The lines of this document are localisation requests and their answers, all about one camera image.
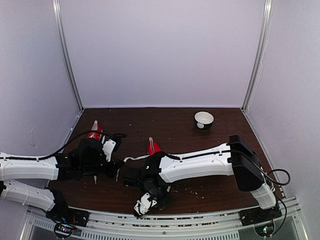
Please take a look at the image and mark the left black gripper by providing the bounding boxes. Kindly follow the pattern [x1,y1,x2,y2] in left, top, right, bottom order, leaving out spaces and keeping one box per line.
[80,155,124,179]

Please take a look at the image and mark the red canvas sneaker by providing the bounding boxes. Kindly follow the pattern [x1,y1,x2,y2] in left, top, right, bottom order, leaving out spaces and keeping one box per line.
[86,120,103,141]
[114,136,163,182]

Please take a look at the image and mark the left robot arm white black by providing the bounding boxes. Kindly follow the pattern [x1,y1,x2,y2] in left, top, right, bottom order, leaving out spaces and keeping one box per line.
[0,133,126,222]

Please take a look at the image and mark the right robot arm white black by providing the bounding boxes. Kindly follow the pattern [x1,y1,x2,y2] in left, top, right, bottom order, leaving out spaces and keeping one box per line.
[122,135,291,221]

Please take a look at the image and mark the black bowl white inside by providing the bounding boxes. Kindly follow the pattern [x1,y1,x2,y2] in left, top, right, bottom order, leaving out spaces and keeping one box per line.
[194,111,215,130]

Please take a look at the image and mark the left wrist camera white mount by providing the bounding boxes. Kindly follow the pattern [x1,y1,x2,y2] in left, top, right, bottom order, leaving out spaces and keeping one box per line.
[102,137,122,163]

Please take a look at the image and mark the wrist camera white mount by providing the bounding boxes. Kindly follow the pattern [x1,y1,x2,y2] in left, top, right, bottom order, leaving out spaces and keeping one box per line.
[133,192,158,218]
[102,137,122,163]

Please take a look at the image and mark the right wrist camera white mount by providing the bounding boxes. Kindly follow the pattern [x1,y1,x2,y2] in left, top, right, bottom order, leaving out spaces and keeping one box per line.
[133,192,158,218]

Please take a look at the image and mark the aluminium front rail frame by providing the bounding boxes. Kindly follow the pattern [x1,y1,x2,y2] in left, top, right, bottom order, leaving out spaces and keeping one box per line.
[19,197,310,240]

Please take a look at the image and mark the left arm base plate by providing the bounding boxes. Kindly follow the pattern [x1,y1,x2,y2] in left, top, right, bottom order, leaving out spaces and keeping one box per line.
[45,208,90,227]

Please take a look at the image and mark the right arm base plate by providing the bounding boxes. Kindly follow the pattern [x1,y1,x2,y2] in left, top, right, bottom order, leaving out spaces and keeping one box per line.
[238,206,282,226]

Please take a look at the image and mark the left aluminium corner post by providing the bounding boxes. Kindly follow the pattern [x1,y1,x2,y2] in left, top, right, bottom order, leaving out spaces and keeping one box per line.
[52,0,84,112]

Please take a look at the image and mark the aluminium corner post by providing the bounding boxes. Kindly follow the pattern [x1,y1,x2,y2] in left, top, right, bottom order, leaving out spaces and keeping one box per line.
[241,0,274,113]
[52,0,84,112]

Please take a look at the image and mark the right aluminium corner post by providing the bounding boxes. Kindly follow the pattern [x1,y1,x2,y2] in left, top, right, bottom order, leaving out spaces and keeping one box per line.
[241,0,274,113]

